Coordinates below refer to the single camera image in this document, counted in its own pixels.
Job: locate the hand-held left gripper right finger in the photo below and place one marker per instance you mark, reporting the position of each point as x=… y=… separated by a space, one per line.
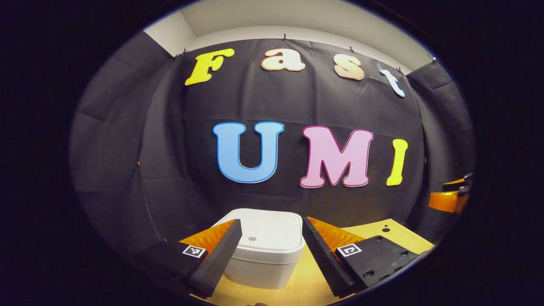
x=325 y=259

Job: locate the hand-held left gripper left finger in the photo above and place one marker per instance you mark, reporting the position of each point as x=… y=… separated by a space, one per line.
x=219 y=259

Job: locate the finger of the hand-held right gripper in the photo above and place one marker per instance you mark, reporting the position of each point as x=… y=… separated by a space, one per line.
x=446 y=200
x=457 y=185

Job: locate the white desktop garbage bin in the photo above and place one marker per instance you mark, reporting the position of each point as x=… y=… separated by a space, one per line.
x=267 y=238

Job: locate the wooden desktop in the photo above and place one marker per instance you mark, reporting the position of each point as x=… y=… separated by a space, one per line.
x=374 y=231

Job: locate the black backdrop cloth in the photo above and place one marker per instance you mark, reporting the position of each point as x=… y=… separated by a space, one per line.
x=293 y=106

